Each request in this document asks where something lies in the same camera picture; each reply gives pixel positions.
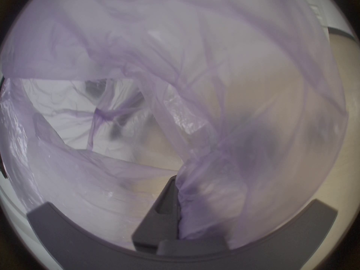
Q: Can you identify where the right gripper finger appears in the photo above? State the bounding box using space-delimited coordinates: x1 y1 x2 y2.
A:
132 176 181 255

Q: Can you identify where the purple plastic bag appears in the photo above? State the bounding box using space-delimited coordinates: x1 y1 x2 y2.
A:
0 0 349 250

